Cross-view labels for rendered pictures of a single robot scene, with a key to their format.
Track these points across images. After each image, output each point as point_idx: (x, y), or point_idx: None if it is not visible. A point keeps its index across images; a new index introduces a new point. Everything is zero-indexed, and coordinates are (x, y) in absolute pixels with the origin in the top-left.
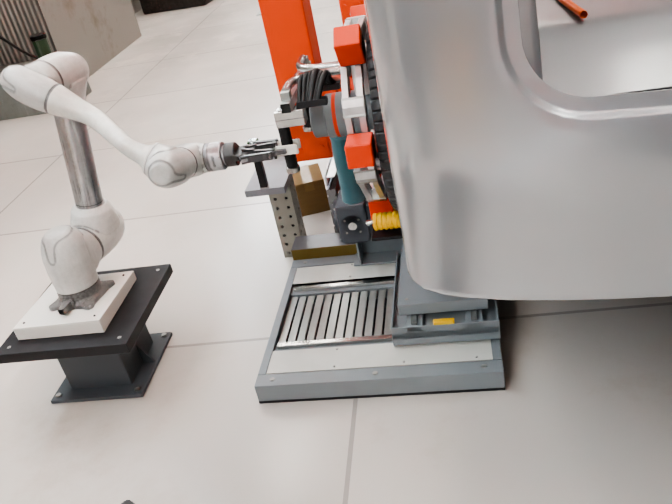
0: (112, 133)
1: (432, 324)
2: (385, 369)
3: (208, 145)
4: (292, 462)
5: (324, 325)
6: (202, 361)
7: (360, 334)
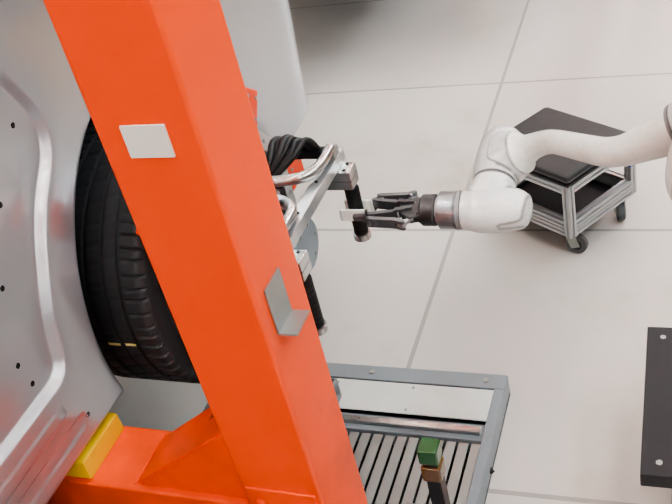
0: (568, 131)
1: None
2: (360, 374)
3: (454, 191)
4: (473, 331)
5: (416, 461)
6: (600, 469)
7: (374, 437)
